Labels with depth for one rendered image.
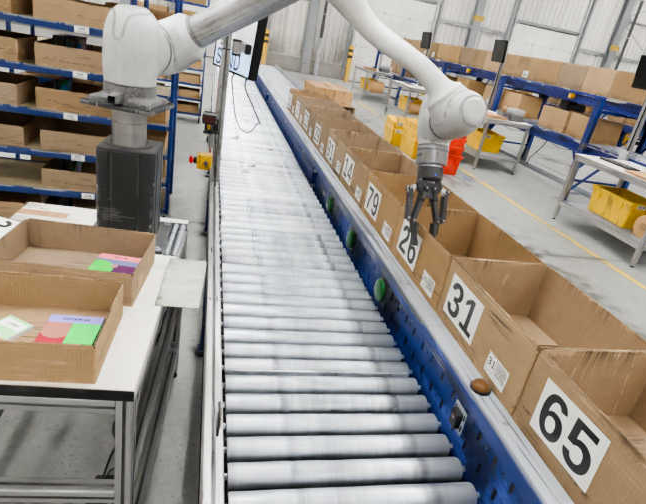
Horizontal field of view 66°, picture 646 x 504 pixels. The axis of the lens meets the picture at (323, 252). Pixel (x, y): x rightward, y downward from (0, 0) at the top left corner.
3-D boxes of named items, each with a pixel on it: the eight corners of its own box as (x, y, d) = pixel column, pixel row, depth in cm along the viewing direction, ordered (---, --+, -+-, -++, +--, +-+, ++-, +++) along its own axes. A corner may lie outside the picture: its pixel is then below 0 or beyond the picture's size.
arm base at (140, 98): (80, 100, 145) (79, 80, 142) (114, 92, 165) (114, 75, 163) (142, 112, 145) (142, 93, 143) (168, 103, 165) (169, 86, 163)
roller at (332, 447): (216, 449, 103) (218, 431, 101) (444, 445, 116) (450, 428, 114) (216, 469, 98) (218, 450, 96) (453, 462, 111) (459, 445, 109)
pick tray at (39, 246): (28, 246, 155) (26, 217, 151) (155, 261, 161) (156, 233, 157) (-21, 291, 129) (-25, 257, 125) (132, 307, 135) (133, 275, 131)
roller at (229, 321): (216, 326, 143) (217, 311, 141) (385, 332, 156) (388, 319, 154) (216, 336, 139) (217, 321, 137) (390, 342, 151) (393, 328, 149)
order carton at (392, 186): (359, 209, 205) (368, 169, 198) (425, 216, 212) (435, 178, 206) (389, 250, 170) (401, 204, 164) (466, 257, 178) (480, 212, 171)
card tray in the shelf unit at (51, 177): (41, 186, 256) (40, 167, 252) (59, 170, 283) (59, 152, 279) (124, 195, 265) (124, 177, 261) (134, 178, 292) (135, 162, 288)
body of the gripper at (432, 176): (438, 169, 150) (434, 199, 151) (412, 165, 148) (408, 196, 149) (450, 167, 143) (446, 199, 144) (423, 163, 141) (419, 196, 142)
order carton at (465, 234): (389, 250, 170) (401, 204, 164) (466, 257, 178) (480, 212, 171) (433, 312, 136) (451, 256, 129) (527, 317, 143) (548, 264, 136)
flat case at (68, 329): (20, 366, 107) (19, 360, 106) (51, 318, 124) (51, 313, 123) (87, 370, 109) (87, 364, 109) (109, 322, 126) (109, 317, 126)
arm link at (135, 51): (90, 78, 148) (89, -3, 139) (124, 75, 165) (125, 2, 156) (140, 90, 146) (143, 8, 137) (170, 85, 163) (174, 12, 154)
